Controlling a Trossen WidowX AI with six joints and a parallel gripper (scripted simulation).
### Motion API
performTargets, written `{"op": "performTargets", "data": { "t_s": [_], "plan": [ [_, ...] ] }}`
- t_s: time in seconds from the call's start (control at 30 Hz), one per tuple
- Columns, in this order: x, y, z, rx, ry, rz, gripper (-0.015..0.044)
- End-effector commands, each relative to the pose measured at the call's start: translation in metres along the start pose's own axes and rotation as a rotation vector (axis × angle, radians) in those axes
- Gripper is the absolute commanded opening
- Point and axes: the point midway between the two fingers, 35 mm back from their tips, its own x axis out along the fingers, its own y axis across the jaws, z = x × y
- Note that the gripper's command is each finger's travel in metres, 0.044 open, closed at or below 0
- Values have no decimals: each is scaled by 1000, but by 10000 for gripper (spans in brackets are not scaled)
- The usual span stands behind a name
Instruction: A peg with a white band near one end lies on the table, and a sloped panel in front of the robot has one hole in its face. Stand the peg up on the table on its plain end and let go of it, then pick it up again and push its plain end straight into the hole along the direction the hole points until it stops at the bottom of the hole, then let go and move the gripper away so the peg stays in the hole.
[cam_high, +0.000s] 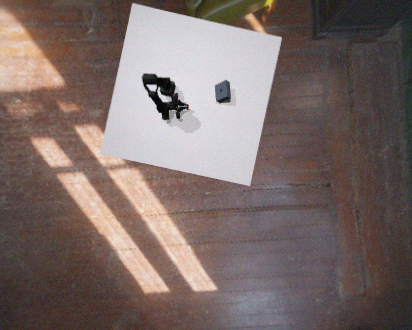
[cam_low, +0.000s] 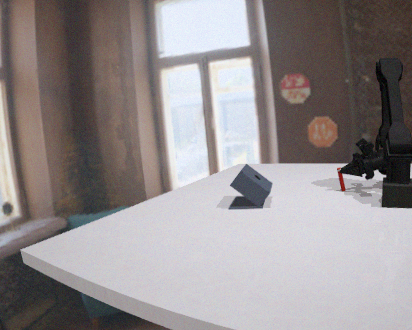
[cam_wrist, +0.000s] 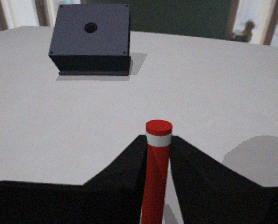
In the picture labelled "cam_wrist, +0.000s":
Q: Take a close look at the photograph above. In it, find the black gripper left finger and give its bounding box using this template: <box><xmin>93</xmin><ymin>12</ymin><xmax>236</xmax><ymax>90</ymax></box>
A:
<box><xmin>0</xmin><ymin>135</ymin><xmax>148</xmax><ymax>224</ymax></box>

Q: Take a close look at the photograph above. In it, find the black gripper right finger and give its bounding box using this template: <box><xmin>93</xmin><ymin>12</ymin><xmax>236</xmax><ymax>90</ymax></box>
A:
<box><xmin>169</xmin><ymin>136</ymin><xmax>278</xmax><ymax>224</ymax></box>

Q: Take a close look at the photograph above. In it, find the dark grey sloped panel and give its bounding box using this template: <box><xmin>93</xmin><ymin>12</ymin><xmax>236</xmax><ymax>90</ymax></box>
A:
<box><xmin>48</xmin><ymin>3</ymin><xmax>131</xmax><ymax>76</ymax></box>

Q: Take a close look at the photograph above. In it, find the dark red peg with grey band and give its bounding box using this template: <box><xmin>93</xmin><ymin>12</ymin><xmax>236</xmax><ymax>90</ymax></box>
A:
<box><xmin>141</xmin><ymin>120</ymin><xmax>173</xmax><ymax>224</ymax></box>

